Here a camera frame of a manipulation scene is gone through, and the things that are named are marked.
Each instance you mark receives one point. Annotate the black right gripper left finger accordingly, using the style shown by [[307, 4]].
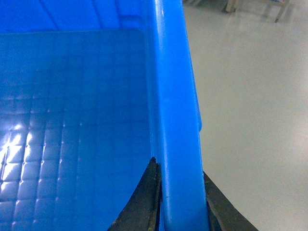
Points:
[[142, 211]]

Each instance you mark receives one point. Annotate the large blue plastic crate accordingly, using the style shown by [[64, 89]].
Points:
[[90, 92]]

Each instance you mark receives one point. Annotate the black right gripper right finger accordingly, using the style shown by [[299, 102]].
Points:
[[223, 216]]

